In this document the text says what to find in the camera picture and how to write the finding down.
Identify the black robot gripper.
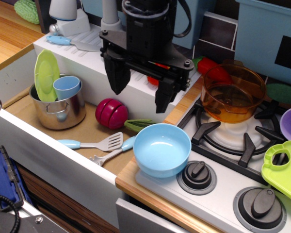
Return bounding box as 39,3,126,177
99,12,194,114

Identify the light blue plastic bowl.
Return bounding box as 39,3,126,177
133,123,192,178

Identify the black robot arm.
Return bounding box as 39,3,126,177
99,0,194,114

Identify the magenta toy beet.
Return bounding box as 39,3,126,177
95,98,155,132

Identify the grey toy faucet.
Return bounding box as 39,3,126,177
101,0,123,31

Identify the red toy pepper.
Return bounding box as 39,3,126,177
192,56,233,84

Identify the light blue plastic cup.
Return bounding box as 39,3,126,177
53,76,81,100

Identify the steel toy pot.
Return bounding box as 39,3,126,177
29,81,86,130

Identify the orange transparent plastic pot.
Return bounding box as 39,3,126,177
200,60,266,123

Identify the white toy mixer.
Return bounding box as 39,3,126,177
49,0,91,37

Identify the green plastic plate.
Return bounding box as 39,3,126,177
34,49,60,102

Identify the left black stove knob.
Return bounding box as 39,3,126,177
177,161,217,196

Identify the black stove knob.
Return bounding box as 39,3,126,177
177,161,217,196
233,187,287,233

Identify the black stove burner grate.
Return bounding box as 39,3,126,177
178,99,286,184

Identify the blue toy microwave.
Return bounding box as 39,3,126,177
235,0,291,84

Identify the green knitted cloth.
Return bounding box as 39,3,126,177
14,0,39,25

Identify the dark green round sponge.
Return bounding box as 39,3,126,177
266,83,291,104

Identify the blue plastic case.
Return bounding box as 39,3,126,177
0,146,32,207

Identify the green plastic cutting board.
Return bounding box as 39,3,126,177
261,140,291,199

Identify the right black stove knob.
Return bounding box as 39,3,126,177
233,187,287,233

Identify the blue handled toy pasta fork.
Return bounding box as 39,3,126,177
89,136,136,166

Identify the blue handled toy spatula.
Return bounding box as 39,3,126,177
58,132,123,151

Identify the blue handled toy knife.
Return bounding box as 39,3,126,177
46,35,100,52

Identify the black cable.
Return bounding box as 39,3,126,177
0,193,21,233

